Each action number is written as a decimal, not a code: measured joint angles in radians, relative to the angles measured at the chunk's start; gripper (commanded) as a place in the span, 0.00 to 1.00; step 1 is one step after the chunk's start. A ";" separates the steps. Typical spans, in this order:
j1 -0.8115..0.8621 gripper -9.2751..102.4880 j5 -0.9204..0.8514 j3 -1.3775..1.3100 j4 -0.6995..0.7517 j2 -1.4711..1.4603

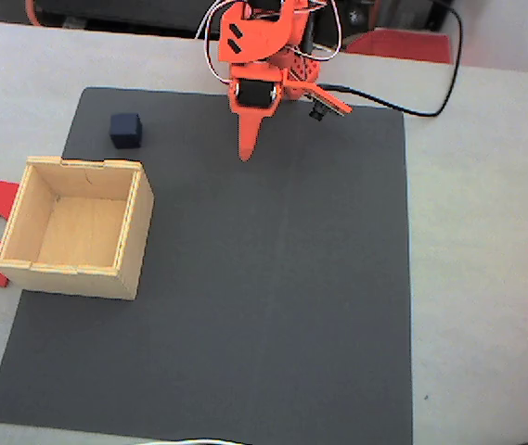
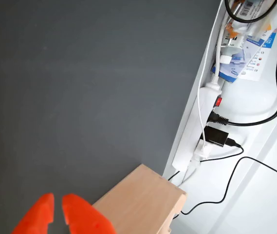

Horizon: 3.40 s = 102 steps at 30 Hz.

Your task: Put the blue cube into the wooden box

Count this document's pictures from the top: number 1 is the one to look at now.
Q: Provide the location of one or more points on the blue cube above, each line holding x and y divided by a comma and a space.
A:
125, 130

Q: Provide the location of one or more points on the wooden box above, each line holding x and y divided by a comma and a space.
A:
73, 273

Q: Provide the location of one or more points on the black background equipment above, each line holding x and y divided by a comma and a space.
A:
129, 14

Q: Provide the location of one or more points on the dark grey mat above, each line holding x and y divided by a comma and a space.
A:
254, 278

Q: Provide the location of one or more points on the red flat panel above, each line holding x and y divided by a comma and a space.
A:
403, 46

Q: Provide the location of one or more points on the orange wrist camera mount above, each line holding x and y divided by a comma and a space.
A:
325, 97

